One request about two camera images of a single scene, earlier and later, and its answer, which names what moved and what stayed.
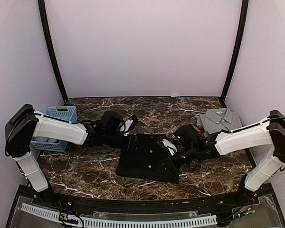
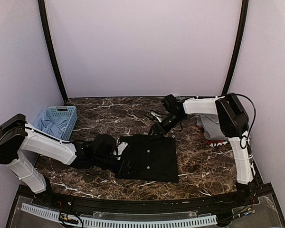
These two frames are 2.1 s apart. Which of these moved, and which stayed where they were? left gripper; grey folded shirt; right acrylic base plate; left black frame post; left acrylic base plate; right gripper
Moved: left gripper; right gripper
Stayed: right acrylic base plate; grey folded shirt; left acrylic base plate; left black frame post
